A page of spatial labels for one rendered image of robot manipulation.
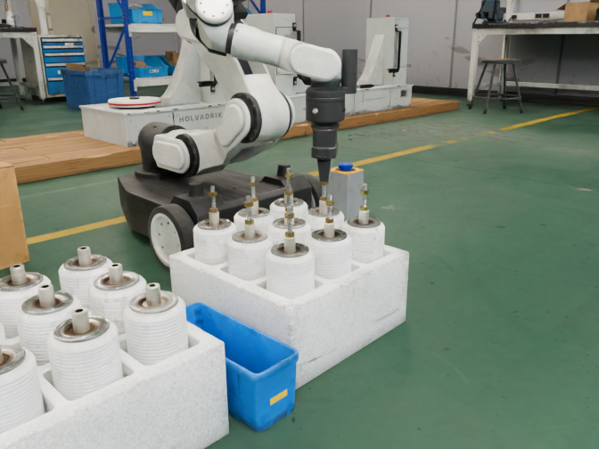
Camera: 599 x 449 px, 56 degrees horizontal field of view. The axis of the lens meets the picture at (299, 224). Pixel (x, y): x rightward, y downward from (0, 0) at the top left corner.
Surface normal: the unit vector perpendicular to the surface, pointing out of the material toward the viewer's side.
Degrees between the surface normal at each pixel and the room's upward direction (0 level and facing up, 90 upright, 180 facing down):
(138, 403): 90
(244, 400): 92
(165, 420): 90
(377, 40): 68
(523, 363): 0
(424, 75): 90
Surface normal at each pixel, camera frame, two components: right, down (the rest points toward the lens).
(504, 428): 0.00, -0.95
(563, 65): -0.72, 0.22
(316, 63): -0.04, 0.32
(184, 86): 0.69, 0.22
